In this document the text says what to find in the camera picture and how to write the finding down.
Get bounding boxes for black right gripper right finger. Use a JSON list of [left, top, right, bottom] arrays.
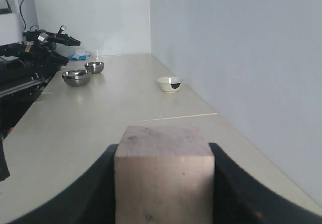
[[209, 143, 321, 223]]

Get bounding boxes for black equipment at table edge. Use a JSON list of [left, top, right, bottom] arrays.
[[1, 43, 69, 181]]

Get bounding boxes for white ceramic bowl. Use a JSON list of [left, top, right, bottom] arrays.
[[157, 76, 183, 93]]

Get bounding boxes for small wooden cube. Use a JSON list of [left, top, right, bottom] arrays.
[[114, 126, 215, 223]]

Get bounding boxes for near steel bowl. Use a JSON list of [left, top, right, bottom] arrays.
[[62, 69, 92, 87]]

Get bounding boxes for steel bowl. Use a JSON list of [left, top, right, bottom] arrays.
[[84, 61, 104, 74], [62, 69, 92, 87]]

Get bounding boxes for far steel bowl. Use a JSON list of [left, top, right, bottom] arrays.
[[84, 61, 104, 74]]

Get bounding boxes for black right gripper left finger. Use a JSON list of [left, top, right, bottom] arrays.
[[11, 144, 118, 223]]

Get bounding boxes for blue tissue pack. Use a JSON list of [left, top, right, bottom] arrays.
[[68, 49, 92, 61]]

